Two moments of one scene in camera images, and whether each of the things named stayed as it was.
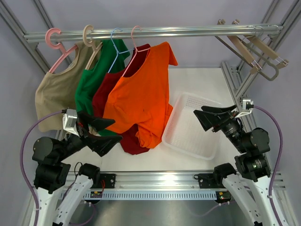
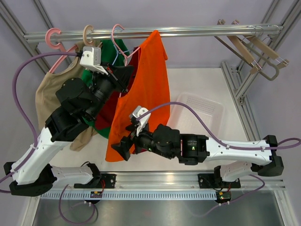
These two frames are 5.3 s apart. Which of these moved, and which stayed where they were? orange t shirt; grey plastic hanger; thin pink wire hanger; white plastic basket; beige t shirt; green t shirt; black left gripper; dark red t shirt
Moved: black left gripper; orange t shirt; thin pink wire hanger; dark red t shirt
Stayed: grey plastic hanger; white plastic basket; beige t shirt; green t shirt
